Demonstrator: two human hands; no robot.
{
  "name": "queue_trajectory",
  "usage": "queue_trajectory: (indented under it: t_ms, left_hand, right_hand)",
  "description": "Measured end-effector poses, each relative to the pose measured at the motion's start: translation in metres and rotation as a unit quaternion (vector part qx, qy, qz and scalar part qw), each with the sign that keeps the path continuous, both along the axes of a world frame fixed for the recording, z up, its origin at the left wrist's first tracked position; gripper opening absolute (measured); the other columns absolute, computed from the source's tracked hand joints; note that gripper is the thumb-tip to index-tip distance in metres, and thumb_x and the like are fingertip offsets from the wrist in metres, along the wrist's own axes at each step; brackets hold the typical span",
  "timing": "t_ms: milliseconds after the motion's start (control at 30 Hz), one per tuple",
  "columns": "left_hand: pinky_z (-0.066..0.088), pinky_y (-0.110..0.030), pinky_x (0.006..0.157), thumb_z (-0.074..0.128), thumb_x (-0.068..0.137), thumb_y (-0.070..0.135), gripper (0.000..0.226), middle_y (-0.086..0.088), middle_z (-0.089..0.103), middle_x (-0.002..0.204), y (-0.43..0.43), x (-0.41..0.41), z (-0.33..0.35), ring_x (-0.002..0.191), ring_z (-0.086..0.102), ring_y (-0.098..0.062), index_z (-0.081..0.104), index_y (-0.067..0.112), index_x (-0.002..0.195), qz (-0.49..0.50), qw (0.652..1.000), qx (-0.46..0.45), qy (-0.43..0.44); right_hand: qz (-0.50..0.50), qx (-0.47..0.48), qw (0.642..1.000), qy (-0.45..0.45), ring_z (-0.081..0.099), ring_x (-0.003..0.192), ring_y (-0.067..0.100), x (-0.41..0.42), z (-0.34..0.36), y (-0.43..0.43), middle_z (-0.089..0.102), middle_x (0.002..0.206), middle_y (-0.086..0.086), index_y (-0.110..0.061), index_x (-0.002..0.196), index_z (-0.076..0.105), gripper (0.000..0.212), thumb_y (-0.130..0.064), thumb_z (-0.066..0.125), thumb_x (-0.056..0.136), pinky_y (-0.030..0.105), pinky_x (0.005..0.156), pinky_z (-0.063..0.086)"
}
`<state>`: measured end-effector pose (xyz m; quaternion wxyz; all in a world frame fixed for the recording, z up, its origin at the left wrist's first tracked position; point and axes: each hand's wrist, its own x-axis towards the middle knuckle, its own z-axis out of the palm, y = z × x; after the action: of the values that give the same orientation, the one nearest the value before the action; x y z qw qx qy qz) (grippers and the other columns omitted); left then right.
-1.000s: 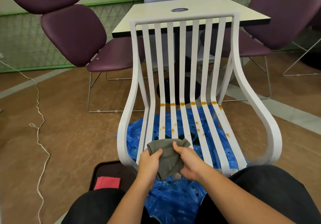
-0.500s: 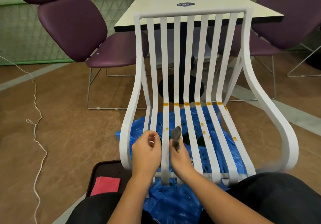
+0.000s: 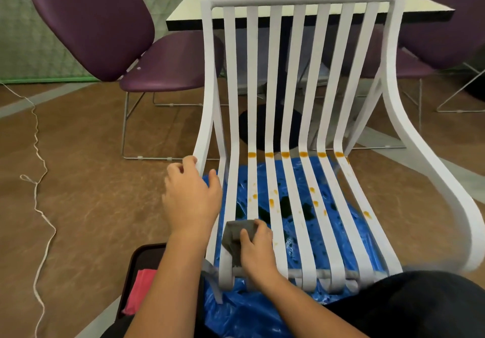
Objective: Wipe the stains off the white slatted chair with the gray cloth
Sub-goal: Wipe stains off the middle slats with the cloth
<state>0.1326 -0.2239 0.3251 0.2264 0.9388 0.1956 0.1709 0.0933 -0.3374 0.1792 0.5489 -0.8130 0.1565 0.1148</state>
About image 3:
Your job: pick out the person's right forearm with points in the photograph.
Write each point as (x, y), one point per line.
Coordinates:
(314, 311)

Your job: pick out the pink cloth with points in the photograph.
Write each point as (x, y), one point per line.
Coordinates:
(140, 290)

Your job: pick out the blue plastic sheet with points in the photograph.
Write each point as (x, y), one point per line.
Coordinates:
(235, 315)

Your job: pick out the grey cleaning cloth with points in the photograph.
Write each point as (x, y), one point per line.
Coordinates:
(235, 241)

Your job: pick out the white slatted chair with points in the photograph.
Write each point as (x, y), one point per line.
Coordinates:
(416, 148)

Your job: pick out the person's right hand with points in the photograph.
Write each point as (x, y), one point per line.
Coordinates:
(259, 254)

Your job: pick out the person's left forearm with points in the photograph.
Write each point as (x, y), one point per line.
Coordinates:
(166, 296)

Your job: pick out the person's left hand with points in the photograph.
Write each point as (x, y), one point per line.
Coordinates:
(189, 205)

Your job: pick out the purple lounge chair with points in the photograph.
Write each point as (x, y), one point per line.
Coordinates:
(443, 31)
(94, 23)

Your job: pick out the dark brown tray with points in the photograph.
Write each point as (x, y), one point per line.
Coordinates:
(147, 254)

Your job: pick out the black round table base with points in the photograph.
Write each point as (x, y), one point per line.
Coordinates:
(478, 88)
(261, 129)

